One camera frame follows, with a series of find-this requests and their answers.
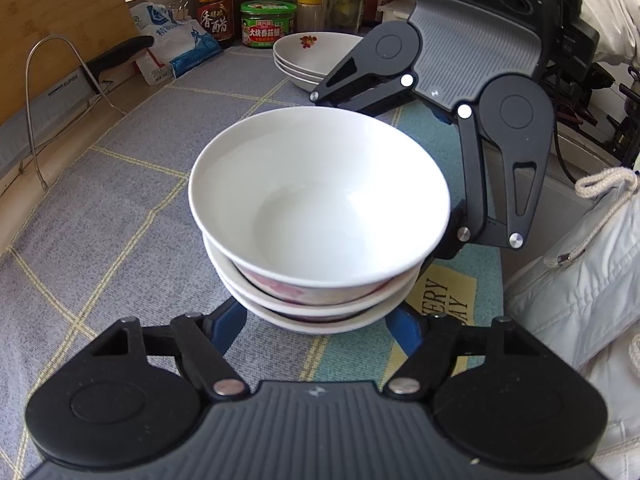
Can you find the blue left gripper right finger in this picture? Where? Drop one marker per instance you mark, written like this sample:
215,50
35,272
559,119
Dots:
406,325

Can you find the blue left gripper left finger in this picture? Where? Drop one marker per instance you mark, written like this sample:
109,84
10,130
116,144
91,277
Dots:
224,324

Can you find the white bowl with pink flower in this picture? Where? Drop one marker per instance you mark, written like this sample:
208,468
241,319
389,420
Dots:
309,305

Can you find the plain white bowl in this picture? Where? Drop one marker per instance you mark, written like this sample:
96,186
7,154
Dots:
319,198

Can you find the white plate with fruit print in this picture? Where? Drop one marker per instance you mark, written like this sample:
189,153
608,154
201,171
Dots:
314,53

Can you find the right hand white glove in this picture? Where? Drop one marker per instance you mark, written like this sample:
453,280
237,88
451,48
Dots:
617,24

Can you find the teal towel mat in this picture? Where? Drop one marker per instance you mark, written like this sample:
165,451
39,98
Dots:
467,287

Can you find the white plastic seasoning box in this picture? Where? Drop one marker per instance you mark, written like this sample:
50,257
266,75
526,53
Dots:
397,10

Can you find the grey checked cloth mat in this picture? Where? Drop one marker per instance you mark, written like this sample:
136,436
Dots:
114,237

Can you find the clear glass bottle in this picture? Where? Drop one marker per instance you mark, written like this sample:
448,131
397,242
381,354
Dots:
344,15

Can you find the yellow lid spice jar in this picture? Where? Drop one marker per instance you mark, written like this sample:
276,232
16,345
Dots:
309,15

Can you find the white jacket sleeve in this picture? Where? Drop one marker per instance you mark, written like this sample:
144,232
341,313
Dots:
581,299

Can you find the green mushroom sauce jar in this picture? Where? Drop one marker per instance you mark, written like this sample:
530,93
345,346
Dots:
264,22

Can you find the dark vinegar bottle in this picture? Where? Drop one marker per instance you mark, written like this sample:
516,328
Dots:
216,17

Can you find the blue white salt bag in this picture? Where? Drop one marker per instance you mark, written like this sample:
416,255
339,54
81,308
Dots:
178,45

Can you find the metal binder clip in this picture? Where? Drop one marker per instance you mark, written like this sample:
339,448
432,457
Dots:
180,10

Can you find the wooden cutting board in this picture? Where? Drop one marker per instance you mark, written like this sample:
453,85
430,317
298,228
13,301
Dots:
93,26

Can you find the kitchen cleaver black handle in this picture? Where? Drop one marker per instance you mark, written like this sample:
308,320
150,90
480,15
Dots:
14,142

